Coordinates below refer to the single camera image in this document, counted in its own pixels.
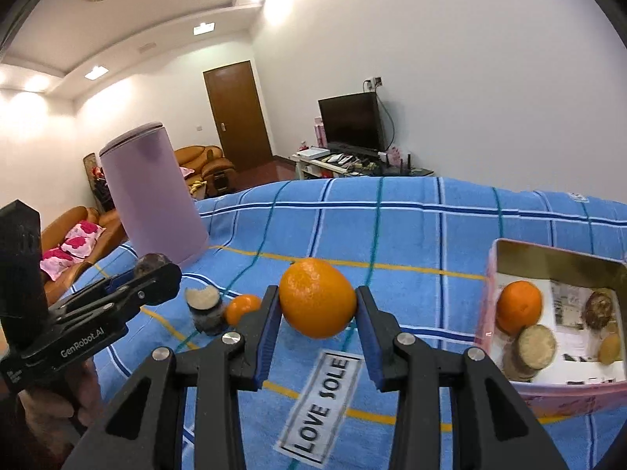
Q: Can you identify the white cloth label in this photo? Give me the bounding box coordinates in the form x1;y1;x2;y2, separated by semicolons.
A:
277;350;363;466

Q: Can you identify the pink heart pillow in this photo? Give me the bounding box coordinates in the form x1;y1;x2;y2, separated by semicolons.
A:
39;249;74;281
61;222;106;259

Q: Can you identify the orange leather armchair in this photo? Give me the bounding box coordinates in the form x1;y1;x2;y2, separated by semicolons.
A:
174;145;237;195

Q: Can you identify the brownish lemon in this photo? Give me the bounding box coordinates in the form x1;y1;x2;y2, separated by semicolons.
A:
598;334;624;365

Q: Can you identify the blue plaid blanket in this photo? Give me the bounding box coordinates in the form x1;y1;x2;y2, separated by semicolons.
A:
85;176;627;470

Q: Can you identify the person's left hand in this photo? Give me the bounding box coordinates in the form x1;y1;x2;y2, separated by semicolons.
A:
20;360;103;470

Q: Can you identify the small orange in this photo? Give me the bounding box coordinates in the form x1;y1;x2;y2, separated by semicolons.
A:
224;294;263;326

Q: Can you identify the cut taro piece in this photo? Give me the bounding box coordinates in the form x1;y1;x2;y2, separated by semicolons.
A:
502;324;559;383
185;286;225;336

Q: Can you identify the pink tin box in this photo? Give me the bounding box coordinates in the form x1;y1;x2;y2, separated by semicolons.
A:
474;238;627;419

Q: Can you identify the brown wooden door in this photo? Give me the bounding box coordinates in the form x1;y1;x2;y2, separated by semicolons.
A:
203;60;274;167

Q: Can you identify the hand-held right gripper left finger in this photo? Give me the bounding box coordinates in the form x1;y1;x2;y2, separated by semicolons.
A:
61;284;284;470

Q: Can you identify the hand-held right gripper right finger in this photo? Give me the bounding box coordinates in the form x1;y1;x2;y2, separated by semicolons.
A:
355;285;571;470

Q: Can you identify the black television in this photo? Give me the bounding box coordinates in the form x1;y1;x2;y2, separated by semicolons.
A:
317;91;385;155

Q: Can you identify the dark brown taro chunk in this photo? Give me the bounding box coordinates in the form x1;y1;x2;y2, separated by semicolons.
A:
134;253;170;277

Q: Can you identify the black power cable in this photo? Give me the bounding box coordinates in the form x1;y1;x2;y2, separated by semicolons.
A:
376;88;399;150

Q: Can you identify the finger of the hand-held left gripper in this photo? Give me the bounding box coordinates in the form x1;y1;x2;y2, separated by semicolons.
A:
49;273;144;312
49;263;183;336

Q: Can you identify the white television stand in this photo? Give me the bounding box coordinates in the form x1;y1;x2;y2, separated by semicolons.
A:
290;149;434;180

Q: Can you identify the purple electric kettle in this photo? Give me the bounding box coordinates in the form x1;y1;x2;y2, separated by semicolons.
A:
99;121;210;268

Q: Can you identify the orange leather sofa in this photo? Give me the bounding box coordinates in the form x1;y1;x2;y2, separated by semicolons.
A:
40;206;129;295

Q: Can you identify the black router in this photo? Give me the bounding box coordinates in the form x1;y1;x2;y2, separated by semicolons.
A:
379;153;412;173

